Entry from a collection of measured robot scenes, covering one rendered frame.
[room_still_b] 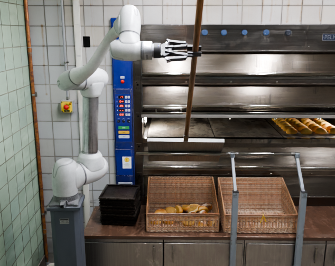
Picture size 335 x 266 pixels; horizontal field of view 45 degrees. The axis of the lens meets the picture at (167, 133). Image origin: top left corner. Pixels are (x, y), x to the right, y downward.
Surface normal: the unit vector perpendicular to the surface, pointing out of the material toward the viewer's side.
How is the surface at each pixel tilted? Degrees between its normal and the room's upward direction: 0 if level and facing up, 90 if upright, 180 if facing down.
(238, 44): 90
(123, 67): 90
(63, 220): 90
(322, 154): 70
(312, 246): 91
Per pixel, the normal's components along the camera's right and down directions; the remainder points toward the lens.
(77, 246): 0.74, 0.17
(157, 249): -0.02, 0.25
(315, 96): -0.01, -0.11
